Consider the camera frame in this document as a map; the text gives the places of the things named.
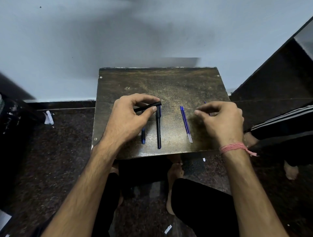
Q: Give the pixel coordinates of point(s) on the white flat sheet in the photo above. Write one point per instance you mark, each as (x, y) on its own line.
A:
(4, 218)

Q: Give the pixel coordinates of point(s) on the person's left thumb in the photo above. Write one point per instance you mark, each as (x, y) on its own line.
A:
(148, 114)

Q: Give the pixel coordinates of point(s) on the person's left hand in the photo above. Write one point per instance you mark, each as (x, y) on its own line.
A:
(122, 122)

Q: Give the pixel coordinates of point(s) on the person's right foot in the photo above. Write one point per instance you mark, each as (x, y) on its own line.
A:
(174, 175)

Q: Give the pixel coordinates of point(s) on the blue pen refill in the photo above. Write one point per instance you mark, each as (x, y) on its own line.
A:
(205, 101)
(185, 124)

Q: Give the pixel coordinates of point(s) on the short blue pen cap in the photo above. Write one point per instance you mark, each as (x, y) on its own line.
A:
(143, 136)

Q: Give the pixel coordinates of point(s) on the black capped pen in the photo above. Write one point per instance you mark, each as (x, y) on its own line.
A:
(159, 131)

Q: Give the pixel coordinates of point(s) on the person's right forearm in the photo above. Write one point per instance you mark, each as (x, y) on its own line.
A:
(249, 193)

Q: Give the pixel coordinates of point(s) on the black stone ledge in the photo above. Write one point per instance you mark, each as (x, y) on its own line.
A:
(276, 80)

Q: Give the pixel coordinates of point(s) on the white crumpled paper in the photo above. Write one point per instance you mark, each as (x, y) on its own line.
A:
(49, 118)

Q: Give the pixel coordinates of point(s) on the person's right thumb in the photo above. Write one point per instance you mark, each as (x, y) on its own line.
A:
(203, 114)

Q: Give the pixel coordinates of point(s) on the person's right leg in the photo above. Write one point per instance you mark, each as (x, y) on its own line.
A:
(203, 207)

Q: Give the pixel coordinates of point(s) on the white paper strip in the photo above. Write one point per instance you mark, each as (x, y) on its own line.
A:
(168, 229)

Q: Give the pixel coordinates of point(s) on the person's left leg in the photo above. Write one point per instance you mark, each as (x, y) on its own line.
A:
(107, 202)

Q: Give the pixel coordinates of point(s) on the person's right hand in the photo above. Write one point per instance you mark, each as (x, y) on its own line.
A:
(225, 124)

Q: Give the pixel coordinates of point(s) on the person's left forearm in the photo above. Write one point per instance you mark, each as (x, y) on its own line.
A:
(88, 185)

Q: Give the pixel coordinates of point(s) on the black bag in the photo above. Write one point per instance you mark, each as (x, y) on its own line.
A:
(17, 146)

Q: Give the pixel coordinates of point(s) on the person's foot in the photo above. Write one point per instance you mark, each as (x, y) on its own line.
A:
(291, 171)
(174, 175)
(250, 140)

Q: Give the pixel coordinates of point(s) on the pink thread wristband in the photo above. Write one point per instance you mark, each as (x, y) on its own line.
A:
(232, 147)

